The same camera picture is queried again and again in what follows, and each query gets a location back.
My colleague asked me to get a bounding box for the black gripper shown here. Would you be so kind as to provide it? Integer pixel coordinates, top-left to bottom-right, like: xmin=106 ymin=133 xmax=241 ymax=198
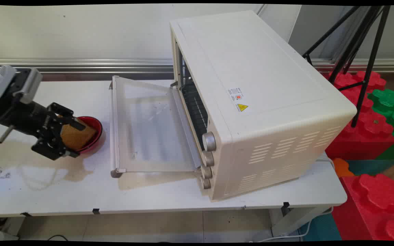
xmin=7 ymin=102 xmax=86 ymax=161

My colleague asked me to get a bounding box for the brown bread slice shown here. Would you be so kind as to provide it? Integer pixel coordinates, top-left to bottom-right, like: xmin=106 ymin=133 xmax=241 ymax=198
xmin=57 ymin=116 xmax=98 ymax=151

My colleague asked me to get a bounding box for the red bowl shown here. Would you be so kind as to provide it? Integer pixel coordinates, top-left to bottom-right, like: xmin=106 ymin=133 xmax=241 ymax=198
xmin=75 ymin=116 xmax=104 ymax=154

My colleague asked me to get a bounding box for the glass oven door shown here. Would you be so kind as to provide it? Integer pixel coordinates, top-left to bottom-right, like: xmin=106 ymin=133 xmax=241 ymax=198
xmin=109 ymin=76 xmax=203 ymax=178

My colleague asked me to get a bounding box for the large silver oven knob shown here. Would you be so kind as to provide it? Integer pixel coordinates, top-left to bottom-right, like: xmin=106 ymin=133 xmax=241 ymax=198
xmin=202 ymin=132 xmax=217 ymax=152

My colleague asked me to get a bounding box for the white label sticker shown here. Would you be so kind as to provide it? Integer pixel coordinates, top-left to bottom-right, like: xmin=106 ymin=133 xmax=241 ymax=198
xmin=227 ymin=88 xmax=245 ymax=103

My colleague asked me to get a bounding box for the cream toaster oven body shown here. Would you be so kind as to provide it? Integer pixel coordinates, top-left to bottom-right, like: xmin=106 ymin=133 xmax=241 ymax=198
xmin=169 ymin=10 xmax=357 ymax=201

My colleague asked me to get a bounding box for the white table leg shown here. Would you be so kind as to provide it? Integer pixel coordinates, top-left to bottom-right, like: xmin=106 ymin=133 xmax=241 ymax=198
xmin=270 ymin=205 xmax=331 ymax=237

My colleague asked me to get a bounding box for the teal foam mat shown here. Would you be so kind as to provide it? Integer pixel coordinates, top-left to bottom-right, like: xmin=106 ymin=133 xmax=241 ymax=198
xmin=298 ymin=213 xmax=343 ymax=242
xmin=346 ymin=159 xmax=394 ymax=179

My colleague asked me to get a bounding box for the orange foam piece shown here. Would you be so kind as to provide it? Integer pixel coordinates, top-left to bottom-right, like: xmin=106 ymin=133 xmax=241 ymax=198
xmin=332 ymin=158 xmax=355 ymax=178

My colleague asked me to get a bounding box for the black tripod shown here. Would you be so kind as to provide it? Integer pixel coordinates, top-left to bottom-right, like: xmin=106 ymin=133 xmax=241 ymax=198
xmin=302 ymin=5 xmax=391 ymax=128

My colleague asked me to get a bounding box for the green foam block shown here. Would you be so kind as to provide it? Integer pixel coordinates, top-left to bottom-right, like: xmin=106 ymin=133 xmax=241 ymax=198
xmin=367 ymin=88 xmax=394 ymax=161

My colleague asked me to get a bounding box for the silver black wrist camera box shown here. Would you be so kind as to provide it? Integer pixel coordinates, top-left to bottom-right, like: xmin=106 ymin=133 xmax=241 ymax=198
xmin=12 ymin=68 xmax=43 ymax=105

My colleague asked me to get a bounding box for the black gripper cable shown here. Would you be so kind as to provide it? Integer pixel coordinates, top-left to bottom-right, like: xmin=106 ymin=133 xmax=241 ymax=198
xmin=0 ymin=102 xmax=17 ymax=149

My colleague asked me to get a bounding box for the aluminium wall rail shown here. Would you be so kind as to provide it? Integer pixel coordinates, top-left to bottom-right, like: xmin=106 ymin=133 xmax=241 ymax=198
xmin=0 ymin=58 xmax=394 ymax=73

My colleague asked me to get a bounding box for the oven wire rack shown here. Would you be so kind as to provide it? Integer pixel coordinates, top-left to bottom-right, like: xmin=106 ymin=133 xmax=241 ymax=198
xmin=180 ymin=81 xmax=209 ymax=141

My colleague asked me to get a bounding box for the white power cable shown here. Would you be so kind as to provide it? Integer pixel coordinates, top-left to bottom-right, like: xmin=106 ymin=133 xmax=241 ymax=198
xmin=251 ymin=205 xmax=335 ymax=243

